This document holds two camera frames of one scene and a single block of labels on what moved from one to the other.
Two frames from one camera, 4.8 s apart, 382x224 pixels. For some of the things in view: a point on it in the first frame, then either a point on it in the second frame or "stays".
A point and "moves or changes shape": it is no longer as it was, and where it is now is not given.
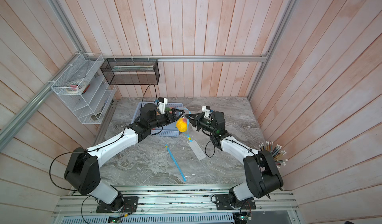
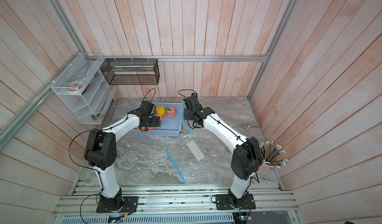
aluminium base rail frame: x=174 y=205 stays
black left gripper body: x=164 y=119 -> x=151 y=122
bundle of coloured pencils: x=276 y=152 stays
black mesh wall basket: x=131 y=71 stays
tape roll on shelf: x=75 y=86 stays
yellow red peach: x=181 y=124 moves or changes shape
